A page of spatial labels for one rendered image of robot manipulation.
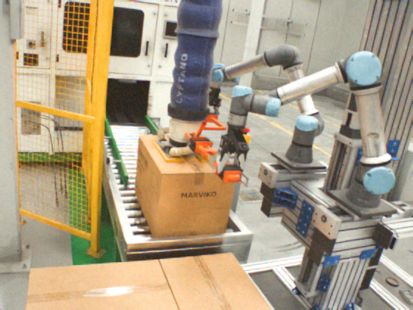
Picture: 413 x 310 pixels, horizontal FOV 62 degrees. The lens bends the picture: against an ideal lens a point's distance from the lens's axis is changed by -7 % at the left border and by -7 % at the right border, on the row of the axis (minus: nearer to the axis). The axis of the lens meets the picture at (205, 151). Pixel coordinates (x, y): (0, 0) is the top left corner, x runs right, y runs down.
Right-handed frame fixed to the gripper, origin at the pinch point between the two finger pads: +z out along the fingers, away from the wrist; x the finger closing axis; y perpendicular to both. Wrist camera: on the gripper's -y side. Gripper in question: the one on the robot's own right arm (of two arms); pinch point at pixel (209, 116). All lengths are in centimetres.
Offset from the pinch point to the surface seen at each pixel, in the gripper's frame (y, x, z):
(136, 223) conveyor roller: 37, -51, 55
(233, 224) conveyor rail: 52, 3, 50
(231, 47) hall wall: -823, 391, -8
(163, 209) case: 60, -43, 33
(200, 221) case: 60, -22, 41
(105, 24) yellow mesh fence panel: -9, -70, -51
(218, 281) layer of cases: 95, -24, 53
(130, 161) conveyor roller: -55, -38, 54
